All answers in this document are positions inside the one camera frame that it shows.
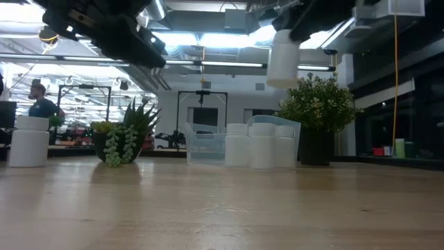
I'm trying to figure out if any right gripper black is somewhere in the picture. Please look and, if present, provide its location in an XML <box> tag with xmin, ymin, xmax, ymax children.
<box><xmin>272</xmin><ymin>0</ymin><xmax>357</xmax><ymax>43</ymax></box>

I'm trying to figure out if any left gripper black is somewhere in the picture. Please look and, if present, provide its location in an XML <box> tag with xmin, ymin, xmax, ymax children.
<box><xmin>41</xmin><ymin>0</ymin><xmax>167</xmax><ymax>69</ymax></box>

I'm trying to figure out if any clear plastic basket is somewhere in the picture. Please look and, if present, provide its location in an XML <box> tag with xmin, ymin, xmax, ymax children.
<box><xmin>183</xmin><ymin>115</ymin><xmax>302</xmax><ymax>170</ymax></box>

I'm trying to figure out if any grey ceiling junction box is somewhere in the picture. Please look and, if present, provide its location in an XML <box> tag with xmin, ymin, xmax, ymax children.
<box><xmin>224</xmin><ymin>8</ymin><xmax>248</xmax><ymax>31</ymax></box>

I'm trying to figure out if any bushy plant in black pot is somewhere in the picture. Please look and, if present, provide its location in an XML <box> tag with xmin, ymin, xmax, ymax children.
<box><xmin>275</xmin><ymin>72</ymin><xmax>364</xmax><ymax>167</ymax></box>

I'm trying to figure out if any black round ceiling fixture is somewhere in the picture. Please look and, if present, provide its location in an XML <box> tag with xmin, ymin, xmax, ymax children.
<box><xmin>37</xmin><ymin>26</ymin><xmax>63</xmax><ymax>45</ymax></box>

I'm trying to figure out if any succulent arrangement in dark pot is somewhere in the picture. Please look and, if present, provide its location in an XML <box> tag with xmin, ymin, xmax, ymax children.
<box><xmin>90</xmin><ymin>97</ymin><xmax>163</xmax><ymax>168</ymax></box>

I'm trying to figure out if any small leafy green plant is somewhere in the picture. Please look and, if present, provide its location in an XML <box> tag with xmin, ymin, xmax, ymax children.
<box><xmin>47</xmin><ymin>115</ymin><xmax>67</xmax><ymax>132</ymax></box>

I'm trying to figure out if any person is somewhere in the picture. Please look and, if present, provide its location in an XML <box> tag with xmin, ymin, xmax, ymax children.
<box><xmin>27</xmin><ymin>83</ymin><xmax>66</xmax><ymax>119</ymax></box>

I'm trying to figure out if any black monitor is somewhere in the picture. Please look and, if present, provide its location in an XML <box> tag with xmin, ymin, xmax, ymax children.
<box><xmin>0</xmin><ymin>100</ymin><xmax>17</xmax><ymax>129</ymax></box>

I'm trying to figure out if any pale green cup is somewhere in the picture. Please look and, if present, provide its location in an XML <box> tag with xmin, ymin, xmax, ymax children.
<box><xmin>394</xmin><ymin>138</ymin><xmax>406</xmax><ymax>159</ymax></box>

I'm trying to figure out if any black gantry frame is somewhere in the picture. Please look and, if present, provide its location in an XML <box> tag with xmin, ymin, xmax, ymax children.
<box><xmin>176</xmin><ymin>89</ymin><xmax>229</xmax><ymax>133</ymax></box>

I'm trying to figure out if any long ceiling light rail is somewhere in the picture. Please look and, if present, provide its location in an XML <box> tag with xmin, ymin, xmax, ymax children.
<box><xmin>0</xmin><ymin>51</ymin><xmax>336</xmax><ymax>72</ymax></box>

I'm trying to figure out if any thin yellow cord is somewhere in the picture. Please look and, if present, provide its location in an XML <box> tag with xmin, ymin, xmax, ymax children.
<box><xmin>391</xmin><ymin>0</ymin><xmax>400</xmax><ymax>156</ymax></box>

